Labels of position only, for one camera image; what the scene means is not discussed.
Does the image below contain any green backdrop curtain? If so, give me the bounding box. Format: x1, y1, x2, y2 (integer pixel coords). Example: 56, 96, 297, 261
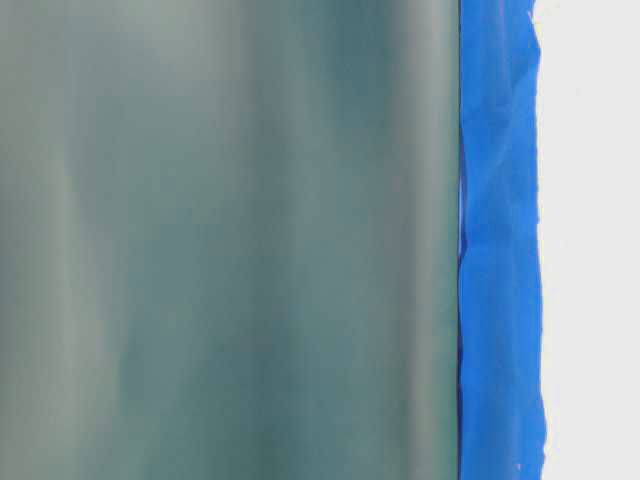
1, 1, 459, 479

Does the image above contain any blue table cloth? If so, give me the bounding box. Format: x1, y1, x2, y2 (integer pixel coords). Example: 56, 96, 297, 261
458, 1, 546, 479

